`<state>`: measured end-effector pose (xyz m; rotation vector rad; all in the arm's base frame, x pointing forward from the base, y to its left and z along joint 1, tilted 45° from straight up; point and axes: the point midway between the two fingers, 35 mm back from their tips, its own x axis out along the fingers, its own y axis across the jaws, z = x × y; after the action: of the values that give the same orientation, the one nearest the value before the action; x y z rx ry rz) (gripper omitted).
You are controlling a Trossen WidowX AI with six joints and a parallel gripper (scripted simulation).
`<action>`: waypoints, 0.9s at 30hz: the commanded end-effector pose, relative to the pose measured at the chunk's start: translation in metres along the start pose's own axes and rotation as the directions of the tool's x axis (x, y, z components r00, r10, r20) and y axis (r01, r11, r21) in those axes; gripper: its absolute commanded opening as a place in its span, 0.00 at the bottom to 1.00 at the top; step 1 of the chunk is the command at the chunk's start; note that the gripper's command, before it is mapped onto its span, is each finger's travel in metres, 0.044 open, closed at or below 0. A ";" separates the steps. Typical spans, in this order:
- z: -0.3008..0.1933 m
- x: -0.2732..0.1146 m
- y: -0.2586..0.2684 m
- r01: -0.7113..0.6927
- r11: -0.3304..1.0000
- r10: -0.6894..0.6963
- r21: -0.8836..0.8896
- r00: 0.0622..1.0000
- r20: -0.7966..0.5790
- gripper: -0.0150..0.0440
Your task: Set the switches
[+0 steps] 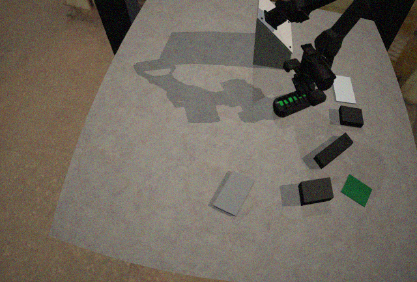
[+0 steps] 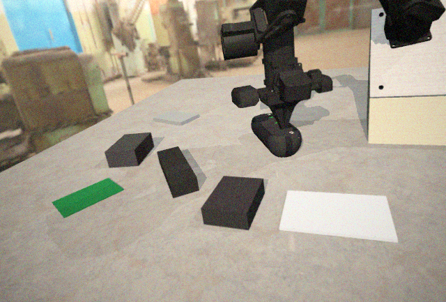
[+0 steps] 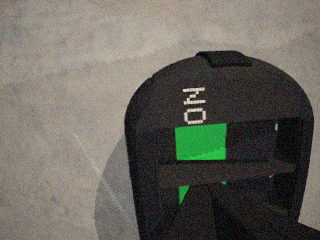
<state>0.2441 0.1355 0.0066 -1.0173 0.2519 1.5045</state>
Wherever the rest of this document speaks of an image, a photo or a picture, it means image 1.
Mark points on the flat green rectangular plate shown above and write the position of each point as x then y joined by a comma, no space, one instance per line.
357,190

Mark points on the white flat sheet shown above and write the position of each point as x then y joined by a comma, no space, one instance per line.
343,90

